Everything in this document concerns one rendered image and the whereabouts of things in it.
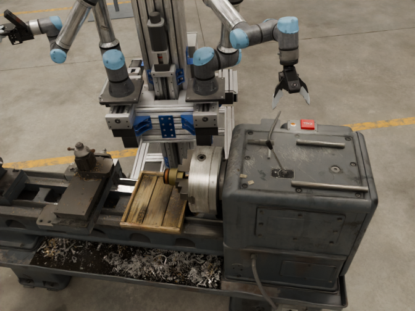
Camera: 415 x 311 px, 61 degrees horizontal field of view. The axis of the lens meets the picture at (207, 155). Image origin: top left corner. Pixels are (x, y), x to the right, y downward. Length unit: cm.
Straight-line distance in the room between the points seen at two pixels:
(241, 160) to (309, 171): 28
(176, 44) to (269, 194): 111
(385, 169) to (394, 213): 47
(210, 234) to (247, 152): 46
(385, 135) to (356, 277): 156
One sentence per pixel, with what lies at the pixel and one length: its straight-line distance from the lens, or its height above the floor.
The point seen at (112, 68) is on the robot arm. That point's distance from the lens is 204.
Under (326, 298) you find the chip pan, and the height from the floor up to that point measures 54.
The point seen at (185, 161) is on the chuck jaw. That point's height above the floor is 115.
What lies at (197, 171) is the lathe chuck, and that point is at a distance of 151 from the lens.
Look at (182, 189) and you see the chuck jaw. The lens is 159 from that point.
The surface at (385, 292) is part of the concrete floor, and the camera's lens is 274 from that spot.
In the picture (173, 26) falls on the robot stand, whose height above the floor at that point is 148.
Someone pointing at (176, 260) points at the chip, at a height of 56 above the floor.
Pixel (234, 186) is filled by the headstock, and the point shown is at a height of 125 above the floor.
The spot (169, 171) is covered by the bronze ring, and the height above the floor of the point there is 111.
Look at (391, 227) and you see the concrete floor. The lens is 304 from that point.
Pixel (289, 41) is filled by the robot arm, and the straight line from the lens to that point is 141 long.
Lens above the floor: 232
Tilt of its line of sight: 45 degrees down
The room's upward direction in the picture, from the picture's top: 5 degrees counter-clockwise
